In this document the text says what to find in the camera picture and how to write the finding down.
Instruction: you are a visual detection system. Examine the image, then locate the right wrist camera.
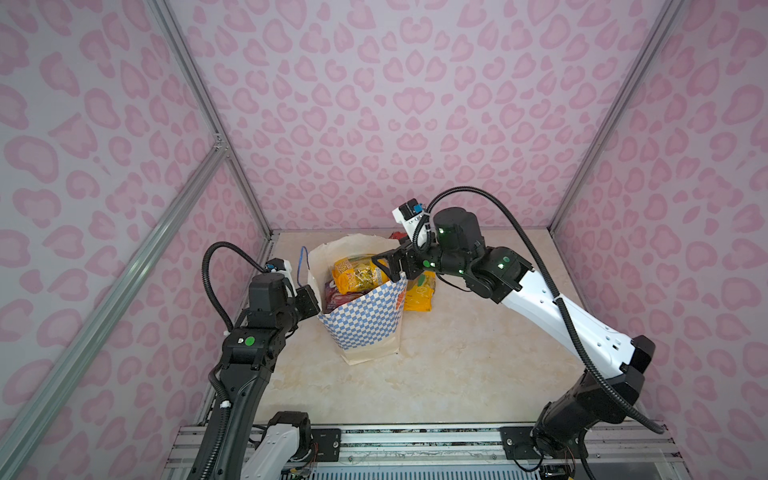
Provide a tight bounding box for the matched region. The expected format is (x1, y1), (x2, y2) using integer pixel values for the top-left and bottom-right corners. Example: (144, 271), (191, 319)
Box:
(392, 198), (427, 247)

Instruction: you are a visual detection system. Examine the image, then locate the right black cable conduit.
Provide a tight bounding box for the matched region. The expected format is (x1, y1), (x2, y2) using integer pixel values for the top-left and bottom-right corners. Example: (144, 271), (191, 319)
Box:
(413, 185), (667, 480)

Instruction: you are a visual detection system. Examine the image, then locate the yellow chips bag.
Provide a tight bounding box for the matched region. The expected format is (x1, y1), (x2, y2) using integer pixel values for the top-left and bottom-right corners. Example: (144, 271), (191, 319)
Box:
(404, 271), (437, 312)

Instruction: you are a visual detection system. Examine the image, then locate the purple Fox's candy bag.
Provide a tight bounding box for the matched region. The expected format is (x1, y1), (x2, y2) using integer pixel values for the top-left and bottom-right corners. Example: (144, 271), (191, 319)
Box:
(323, 280), (365, 314)

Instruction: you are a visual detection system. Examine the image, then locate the left black cable conduit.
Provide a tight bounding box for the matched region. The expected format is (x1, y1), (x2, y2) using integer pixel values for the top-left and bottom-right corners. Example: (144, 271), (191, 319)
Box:
(191, 241), (268, 480)

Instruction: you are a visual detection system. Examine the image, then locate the aluminium frame post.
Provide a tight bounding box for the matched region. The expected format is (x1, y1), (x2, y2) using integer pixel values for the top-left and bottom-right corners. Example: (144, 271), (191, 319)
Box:
(146, 0), (274, 240)
(548, 0), (689, 237)

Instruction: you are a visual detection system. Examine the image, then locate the left aluminium frame post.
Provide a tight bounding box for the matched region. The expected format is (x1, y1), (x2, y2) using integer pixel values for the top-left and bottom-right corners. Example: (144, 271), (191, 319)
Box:
(146, 0), (274, 240)

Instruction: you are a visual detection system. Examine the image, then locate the yellow candy snack bag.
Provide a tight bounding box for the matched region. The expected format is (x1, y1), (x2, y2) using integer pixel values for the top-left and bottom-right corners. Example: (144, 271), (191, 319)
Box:
(331, 255), (389, 295)

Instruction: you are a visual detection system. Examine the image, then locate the blue checkered paper bag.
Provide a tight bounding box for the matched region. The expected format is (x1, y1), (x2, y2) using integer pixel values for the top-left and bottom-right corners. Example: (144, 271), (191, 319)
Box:
(308, 233), (407, 365)

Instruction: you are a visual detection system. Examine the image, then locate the right aluminium frame post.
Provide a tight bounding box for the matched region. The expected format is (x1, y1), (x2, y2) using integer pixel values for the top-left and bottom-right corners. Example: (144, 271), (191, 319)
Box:
(548, 0), (689, 237)

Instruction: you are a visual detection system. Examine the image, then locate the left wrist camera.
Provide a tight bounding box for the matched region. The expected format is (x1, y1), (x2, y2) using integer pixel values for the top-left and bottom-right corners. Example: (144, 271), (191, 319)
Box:
(265, 258), (296, 294)

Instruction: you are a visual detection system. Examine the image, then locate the diagonal aluminium frame bar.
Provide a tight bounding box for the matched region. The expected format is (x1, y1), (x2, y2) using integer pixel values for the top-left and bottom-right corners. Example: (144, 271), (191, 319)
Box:
(1, 144), (229, 479)

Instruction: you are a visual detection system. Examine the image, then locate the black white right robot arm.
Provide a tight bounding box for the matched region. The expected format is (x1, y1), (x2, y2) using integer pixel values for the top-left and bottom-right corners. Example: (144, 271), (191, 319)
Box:
(373, 199), (664, 457)

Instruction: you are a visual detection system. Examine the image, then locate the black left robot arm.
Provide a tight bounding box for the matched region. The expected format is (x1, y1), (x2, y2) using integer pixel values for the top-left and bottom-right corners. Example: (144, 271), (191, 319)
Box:
(188, 272), (320, 479)

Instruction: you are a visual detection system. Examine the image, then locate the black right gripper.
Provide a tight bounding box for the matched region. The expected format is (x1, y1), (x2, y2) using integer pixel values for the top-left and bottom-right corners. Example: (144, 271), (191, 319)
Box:
(370, 230), (471, 282)

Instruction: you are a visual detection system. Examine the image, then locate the black cable conduit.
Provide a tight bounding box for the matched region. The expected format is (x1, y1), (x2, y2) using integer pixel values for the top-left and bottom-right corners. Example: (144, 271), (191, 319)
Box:
(191, 241), (268, 480)
(413, 185), (667, 480)

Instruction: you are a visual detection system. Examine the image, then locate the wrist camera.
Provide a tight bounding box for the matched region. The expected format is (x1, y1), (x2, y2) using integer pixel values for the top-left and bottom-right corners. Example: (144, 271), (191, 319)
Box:
(392, 198), (427, 247)
(265, 258), (296, 294)

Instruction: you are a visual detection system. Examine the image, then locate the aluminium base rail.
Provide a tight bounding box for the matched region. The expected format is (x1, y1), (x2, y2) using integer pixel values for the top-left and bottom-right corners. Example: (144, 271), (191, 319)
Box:
(160, 422), (691, 480)

